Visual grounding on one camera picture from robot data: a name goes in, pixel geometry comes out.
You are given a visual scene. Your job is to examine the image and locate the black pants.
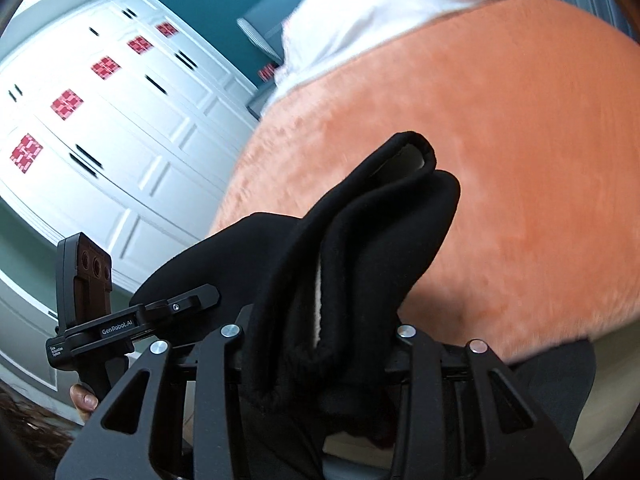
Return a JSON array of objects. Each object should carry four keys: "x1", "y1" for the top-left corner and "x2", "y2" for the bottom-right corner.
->
[{"x1": 135, "y1": 131, "x2": 461, "y2": 480}]

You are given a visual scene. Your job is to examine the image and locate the person's left hand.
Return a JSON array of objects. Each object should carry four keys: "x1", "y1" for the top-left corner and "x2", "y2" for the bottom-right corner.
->
[{"x1": 69, "y1": 382, "x2": 101, "y2": 423}]

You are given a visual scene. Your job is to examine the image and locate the grey-blue headboard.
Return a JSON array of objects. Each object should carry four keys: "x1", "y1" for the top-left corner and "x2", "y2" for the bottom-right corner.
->
[{"x1": 236, "y1": 0, "x2": 326, "y2": 61}]

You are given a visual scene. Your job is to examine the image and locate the dark patterned rug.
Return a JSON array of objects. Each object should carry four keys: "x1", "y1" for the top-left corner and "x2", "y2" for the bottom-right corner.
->
[{"x1": 0, "y1": 380, "x2": 86, "y2": 441}]

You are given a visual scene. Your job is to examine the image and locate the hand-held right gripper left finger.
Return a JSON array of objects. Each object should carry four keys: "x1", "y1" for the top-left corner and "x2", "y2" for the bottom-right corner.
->
[{"x1": 55, "y1": 305, "x2": 261, "y2": 480}]

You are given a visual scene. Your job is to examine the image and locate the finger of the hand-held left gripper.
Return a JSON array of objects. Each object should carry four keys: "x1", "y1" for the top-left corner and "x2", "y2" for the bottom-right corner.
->
[{"x1": 131, "y1": 284, "x2": 221, "y2": 320}]

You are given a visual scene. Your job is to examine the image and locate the orange plush blanket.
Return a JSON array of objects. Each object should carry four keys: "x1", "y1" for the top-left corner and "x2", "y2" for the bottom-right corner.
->
[{"x1": 207, "y1": 0, "x2": 640, "y2": 366}]

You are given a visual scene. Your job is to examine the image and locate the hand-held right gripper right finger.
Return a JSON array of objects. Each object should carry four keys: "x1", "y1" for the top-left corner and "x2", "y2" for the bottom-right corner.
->
[{"x1": 390, "y1": 325, "x2": 583, "y2": 480}]

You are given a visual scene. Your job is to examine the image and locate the dark grey cloth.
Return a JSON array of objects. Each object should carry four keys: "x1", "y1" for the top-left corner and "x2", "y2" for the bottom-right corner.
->
[{"x1": 500, "y1": 340, "x2": 598, "y2": 441}]

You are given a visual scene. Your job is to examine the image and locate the white panelled wardrobe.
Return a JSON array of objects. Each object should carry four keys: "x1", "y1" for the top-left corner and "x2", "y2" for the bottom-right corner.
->
[{"x1": 0, "y1": 0, "x2": 261, "y2": 391}]

